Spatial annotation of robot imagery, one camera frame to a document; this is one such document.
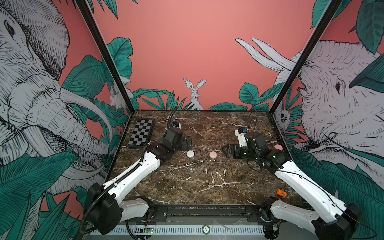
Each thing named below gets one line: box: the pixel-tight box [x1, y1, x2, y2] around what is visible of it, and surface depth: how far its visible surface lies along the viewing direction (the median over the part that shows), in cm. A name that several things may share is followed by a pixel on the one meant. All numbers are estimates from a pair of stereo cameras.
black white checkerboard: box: [127, 118, 156, 149], surface depth 106 cm
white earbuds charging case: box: [186, 150, 195, 158], surface depth 97 cm
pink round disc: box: [209, 151, 217, 159], surface depth 97 cm
